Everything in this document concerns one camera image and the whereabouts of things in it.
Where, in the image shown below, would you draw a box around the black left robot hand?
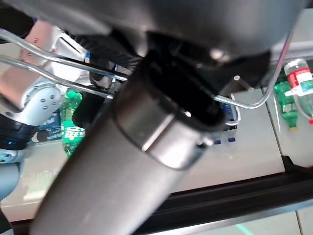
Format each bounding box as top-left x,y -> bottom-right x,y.
0,0 -> 306,235

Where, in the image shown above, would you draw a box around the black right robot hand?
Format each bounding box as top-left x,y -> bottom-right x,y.
25,21 -> 90,71

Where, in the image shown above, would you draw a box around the blue plastic shopping basket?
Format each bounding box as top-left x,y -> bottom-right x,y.
0,28 -> 294,145

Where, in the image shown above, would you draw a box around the green bottle yellow cap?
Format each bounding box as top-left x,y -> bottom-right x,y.
59,90 -> 87,158

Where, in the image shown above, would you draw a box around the flat blue Oreo box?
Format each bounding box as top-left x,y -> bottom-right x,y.
31,111 -> 65,147

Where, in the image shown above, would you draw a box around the green soda bottle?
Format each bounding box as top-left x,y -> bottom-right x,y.
273,81 -> 301,132

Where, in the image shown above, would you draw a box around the clear water bottle red cap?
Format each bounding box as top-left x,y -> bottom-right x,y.
283,58 -> 313,126

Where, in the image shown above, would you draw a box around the black shelf board clear rail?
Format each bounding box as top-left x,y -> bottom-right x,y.
135,156 -> 313,235

